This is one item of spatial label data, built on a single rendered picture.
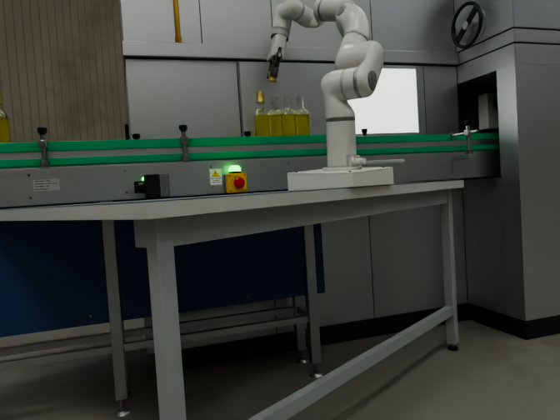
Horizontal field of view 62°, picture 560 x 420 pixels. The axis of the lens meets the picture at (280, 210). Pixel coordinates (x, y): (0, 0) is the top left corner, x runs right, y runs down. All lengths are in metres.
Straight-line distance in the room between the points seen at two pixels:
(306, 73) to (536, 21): 1.04
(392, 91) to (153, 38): 1.12
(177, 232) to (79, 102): 3.86
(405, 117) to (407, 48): 0.34
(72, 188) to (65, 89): 3.09
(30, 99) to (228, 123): 2.79
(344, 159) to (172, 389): 0.85
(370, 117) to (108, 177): 1.23
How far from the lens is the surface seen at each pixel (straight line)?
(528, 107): 2.38
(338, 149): 1.48
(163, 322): 0.98
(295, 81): 2.17
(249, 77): 2.11
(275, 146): 1.82
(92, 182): 1.71
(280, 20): 2.05
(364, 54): 1.52
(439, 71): 2.58
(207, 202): 0.97
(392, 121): 2.35
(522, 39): 2.42
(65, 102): 4.72
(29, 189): 1.73
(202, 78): 2.09
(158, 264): 0.96
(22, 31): 4.75
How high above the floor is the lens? 0.75
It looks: 2 degrees down
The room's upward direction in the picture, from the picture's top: 4 degrees counter-clockwise
